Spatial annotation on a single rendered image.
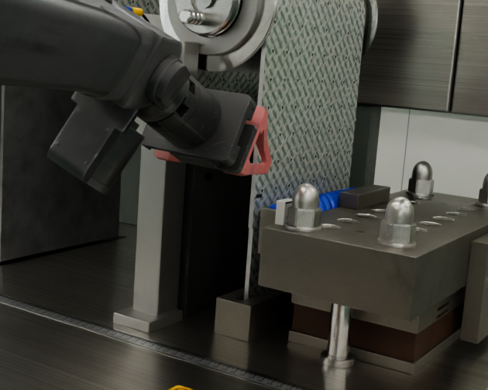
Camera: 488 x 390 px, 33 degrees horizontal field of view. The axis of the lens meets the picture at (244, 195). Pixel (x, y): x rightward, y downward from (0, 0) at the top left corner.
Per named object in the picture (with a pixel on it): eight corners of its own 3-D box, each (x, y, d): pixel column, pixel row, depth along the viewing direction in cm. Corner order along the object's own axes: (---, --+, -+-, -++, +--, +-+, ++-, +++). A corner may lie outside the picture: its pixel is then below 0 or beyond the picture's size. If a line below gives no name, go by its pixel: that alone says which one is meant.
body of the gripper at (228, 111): (235, 169, 72) (193, 135, 66) (149, 152, 77) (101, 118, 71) (261, 104, 73) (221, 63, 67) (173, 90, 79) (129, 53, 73)
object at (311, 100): (248, 227, 86) (261, 51, 83) (343, 203, 106) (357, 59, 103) (252, 228, 86) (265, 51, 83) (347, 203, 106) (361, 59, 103)
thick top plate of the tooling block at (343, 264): (257, 285, 81) (262, 226, 80) (405, 230, 115) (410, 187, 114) (409, 322, 73) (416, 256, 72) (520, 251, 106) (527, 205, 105)
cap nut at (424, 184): (402, 193, 108) (405, 160, 107) (411, 190, 111) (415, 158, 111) (428, 197, 106) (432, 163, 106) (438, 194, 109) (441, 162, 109)
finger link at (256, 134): (276, 203, 78) (229, 165, 71) (216, 189, 82) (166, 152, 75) (299, 140, 80) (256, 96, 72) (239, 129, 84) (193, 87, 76)
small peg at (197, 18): (184, 5, 81) (191, 16, 81) (201, 8, 84) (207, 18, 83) (176, 15, 82) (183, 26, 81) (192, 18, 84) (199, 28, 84)
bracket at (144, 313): (109, 324, 88) (123, 36, 83) (147, 311, 93) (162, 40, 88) (146, 335, 85) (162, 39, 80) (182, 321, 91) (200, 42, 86)
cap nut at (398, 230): (370, 242, 76) (375, 196, 76) (386, 237, 80) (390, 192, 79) (407, 250, 75) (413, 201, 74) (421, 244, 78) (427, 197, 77)
